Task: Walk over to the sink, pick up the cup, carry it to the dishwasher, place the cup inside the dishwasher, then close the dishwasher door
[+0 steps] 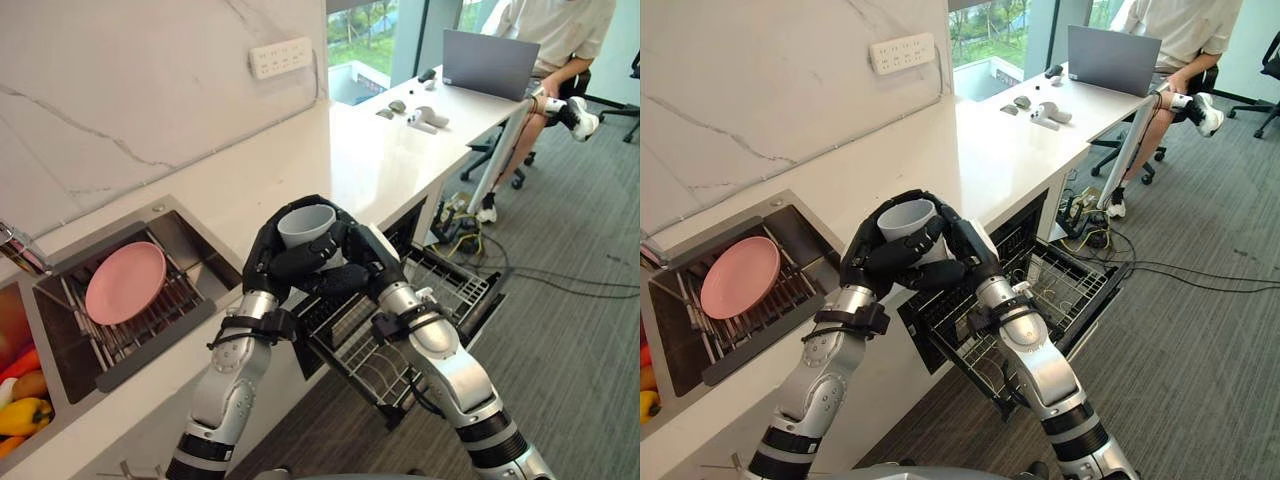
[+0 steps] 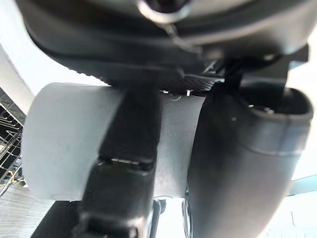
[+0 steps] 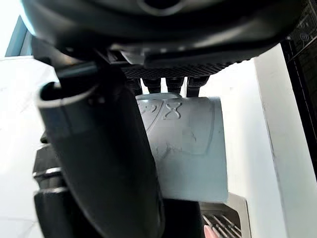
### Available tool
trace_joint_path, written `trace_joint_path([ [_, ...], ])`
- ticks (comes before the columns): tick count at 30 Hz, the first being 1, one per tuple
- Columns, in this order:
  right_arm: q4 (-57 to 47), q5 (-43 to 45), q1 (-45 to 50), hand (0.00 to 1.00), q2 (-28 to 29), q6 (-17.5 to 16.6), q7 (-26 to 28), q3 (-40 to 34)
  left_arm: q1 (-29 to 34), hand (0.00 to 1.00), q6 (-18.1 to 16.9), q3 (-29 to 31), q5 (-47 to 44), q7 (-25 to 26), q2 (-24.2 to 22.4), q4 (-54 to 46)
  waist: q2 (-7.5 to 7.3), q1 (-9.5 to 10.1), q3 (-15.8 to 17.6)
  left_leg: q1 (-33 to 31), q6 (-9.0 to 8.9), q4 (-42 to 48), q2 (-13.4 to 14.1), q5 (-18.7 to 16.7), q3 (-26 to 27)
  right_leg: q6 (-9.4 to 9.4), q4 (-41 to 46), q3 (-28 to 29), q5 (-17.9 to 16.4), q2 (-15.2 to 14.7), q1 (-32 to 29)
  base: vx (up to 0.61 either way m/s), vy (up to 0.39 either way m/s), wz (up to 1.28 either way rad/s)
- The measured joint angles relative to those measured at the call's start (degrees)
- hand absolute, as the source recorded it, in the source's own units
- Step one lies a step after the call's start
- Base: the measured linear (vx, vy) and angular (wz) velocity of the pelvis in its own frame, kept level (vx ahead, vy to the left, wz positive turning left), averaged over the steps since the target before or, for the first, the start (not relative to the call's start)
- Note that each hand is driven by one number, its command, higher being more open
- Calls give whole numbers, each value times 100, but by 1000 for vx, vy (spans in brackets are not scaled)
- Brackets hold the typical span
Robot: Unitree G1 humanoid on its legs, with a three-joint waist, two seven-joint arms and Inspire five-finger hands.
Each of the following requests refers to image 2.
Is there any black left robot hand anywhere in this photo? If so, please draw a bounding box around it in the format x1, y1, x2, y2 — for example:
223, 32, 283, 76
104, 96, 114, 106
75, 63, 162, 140
14, 0, 317, 238

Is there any grey cup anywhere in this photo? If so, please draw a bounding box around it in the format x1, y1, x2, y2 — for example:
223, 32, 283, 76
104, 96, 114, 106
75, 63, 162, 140
20, 82, 207, 202

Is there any wire dishwasher rack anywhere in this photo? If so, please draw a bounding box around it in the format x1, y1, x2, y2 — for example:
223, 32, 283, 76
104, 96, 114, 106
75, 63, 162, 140
0, 86, 28, 196

